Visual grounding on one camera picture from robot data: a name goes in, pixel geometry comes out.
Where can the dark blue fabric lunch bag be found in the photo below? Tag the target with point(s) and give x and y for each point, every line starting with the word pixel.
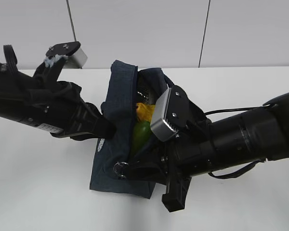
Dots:
pixel 127 87

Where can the green cucumber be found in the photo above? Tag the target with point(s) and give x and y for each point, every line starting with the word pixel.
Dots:
pixel 141 134

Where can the yellow toy squash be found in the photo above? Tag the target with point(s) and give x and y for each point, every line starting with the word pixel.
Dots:
pixel 144 112

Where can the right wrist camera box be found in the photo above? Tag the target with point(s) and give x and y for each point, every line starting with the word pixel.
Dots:
pixel 171 114

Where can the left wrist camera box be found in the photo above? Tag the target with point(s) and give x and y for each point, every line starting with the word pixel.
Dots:
pixel 72 53

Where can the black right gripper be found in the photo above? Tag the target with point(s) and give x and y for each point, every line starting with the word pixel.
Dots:
pixel 187 153

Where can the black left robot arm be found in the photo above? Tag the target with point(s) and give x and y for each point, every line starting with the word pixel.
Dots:
pixel 14 84

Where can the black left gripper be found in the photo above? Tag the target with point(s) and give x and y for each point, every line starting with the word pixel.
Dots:
pixel 63 113

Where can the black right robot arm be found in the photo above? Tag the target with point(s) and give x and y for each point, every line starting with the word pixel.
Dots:
pixel 253 136

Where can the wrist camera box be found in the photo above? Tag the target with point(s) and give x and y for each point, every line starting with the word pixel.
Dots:
pixel 72 53
pixel 171 114

